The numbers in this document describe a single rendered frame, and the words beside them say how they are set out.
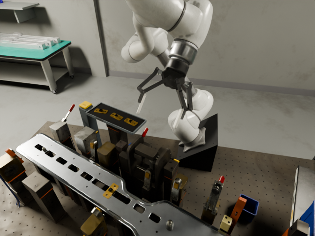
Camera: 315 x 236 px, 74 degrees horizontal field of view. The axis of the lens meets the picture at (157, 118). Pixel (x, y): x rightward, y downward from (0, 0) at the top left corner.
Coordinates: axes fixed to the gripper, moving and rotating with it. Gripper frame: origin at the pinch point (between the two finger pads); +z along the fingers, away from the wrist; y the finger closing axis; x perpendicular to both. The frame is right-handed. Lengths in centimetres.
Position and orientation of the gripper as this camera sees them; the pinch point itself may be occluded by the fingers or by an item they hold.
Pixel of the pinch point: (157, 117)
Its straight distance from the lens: 70.5
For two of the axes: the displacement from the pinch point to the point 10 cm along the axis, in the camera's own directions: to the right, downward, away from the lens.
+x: 1.5, 0.8, -9.9
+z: -3.6, 9.3, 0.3
